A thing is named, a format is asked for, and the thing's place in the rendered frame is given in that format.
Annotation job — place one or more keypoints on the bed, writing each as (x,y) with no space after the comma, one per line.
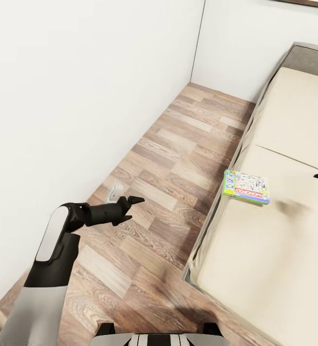
(260,262)

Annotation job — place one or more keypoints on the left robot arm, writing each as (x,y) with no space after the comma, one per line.
(36,316)

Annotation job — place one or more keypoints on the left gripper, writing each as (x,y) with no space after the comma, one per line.
(115,212)

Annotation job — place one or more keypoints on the board game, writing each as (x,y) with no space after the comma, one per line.
(246,186)

